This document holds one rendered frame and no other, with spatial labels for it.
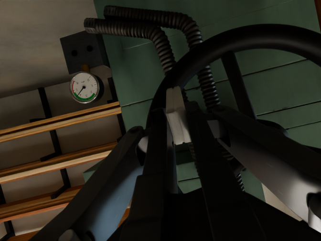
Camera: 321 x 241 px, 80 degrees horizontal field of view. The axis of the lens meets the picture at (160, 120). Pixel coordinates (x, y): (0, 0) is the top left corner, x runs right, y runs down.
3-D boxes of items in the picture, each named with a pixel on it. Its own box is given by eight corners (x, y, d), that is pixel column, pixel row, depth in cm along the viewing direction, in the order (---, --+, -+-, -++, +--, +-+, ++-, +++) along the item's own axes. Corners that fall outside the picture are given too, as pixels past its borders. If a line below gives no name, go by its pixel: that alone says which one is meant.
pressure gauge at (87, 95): (91, 58, 37) (102, 99, 38) (100, 62, 41) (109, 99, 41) (62, 66, 38) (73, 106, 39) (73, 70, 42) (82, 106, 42)
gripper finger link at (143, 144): (173, 149, 14) (134, 158, 14) (172, 120, 18) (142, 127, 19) (168, 131, 13) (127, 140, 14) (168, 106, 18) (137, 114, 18)
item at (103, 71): (93, 26, 40) (102, 64, 40) (114, 45, 52) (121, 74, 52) (56, 38, 41) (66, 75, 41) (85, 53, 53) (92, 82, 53)
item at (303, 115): (324, 100, 39) (328, 119, 39) (275, 102, 60) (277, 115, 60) (137, 143, 44) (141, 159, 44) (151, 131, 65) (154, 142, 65)
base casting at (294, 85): (328, 53, 39) (337, 98, 39) (241, 84, 95) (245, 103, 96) (118, 107, 44) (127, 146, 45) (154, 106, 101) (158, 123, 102)
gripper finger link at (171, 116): (183, 144, 16) (175, 146, 16) (179, 112, 22) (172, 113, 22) (175, 110, 14) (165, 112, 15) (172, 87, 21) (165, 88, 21)
